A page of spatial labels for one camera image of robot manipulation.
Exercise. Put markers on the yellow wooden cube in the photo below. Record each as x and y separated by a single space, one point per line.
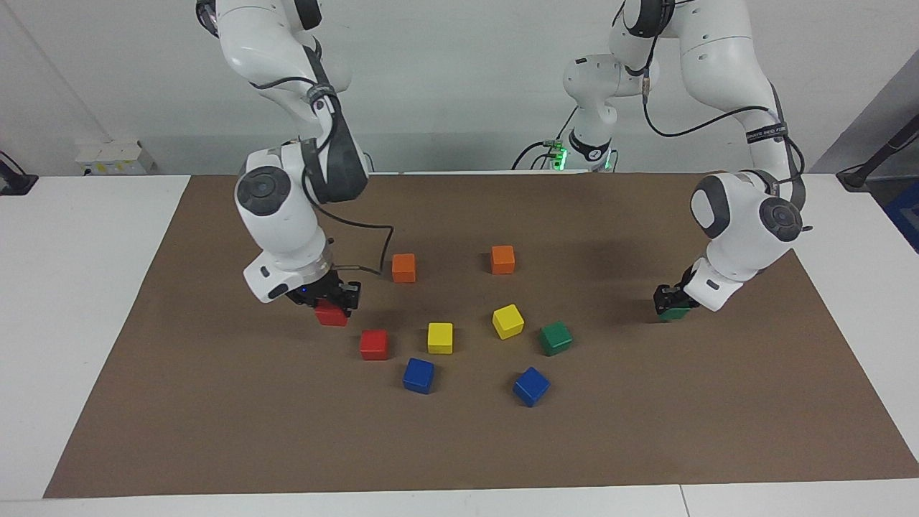
440 337
507 321

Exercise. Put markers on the blue wooden cube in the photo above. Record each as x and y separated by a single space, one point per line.
531 386
418 375

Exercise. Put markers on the green wooden cube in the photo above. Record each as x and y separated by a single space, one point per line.
675 314
555 338

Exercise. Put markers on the orange wooden cube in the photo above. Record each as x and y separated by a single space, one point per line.
403 267
502 259

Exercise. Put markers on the red wooden cube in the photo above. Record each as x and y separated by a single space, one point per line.
374 345
330 317

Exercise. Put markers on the brown table mat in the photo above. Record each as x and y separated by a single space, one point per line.
459 445

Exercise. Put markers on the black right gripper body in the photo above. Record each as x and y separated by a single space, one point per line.
319 289

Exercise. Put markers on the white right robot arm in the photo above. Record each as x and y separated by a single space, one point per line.
280 208

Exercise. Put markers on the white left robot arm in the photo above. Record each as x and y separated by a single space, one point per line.
732 64

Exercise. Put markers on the green lit connector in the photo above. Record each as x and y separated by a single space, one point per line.
558 154

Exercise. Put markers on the black stand bracket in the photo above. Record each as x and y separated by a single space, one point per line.
876 154

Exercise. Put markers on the white cardboard box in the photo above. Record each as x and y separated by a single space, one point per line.
115 156

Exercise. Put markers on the blue crate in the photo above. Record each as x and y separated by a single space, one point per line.
906 215

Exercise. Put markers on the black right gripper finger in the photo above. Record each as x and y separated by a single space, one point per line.
350 298
309 300

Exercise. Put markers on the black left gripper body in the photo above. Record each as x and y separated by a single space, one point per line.
686 281

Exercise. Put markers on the black table clamp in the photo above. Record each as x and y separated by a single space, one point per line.
14 179

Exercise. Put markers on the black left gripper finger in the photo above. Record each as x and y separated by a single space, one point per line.
662 300
683 300

